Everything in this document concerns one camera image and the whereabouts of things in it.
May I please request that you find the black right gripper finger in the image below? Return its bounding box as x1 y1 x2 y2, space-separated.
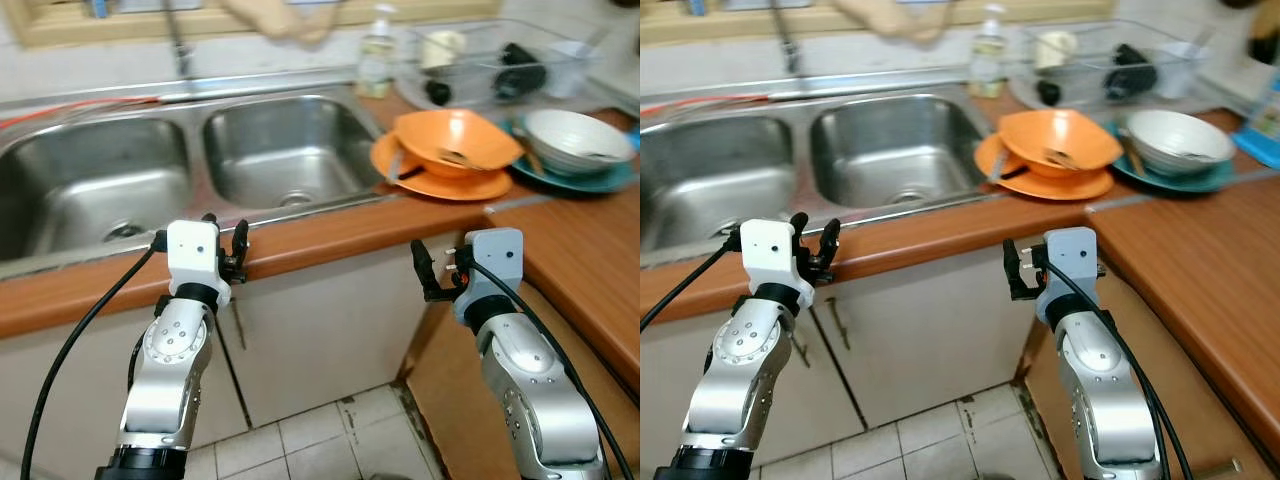
411 240 437 301
1003 240 1027 299

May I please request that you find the stainless steel double sink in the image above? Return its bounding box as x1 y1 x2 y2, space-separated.
640 92 996 266
0 92 386 271

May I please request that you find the orange plate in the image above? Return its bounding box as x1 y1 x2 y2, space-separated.
975 135 1116 201
370 135 514 203

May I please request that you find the white cabinet door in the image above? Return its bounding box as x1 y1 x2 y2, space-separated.
815 240 1046 431
640 310 831 480
215 235 451 426
0 300 246 480

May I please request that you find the brown wooden cabinet panel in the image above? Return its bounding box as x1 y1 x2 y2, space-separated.
400 285 641 480
1020 290 1280 480

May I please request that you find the orange bowl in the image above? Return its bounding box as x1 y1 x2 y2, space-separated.
1000 108 1124 171
393 108 524 171

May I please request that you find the teal plate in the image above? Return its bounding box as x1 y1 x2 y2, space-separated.
1108 120 1236 194
505 120 636 194

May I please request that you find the metal faucet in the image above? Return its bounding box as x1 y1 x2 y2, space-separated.
160 0 196 81
770 0 806 76

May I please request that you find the white ribbed bowl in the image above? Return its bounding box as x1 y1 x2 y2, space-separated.
522 108 623 179
1127 108 1236 179

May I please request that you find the clear soap pump bottle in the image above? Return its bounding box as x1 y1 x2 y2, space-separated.
968 5 1009 99
357 5 399 99

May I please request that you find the beige cloth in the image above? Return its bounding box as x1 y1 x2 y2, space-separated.
220 0 336 46
835 0 946 46

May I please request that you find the cream mug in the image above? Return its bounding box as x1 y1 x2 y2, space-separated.
1035 30 1079 73
420 30 468 73

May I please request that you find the black bottle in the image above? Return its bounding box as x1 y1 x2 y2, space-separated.
493 42 549 101
1105 42 1159 101

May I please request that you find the white utensil cup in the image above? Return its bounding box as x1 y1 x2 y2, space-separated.
545 40 601 99
1160 40 1211 99

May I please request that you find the blue plastic tray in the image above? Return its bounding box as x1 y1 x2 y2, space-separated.
1232 95 1280 169

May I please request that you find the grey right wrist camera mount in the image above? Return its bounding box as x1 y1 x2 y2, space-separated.
1035 227 1104 326
455 228 526 326

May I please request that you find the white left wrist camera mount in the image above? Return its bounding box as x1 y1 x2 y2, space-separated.
165 220 233 306
740 220 816 311

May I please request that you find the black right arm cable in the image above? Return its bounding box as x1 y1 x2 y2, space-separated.
1040 258 1196 480
455 255 637 480

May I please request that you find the wire dish rack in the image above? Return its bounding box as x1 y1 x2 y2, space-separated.
1010 20 1216 111
400 20 611 111

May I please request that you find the wooden window frame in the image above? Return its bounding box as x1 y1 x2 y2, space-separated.
640 0 1116 46
0 0 501 46

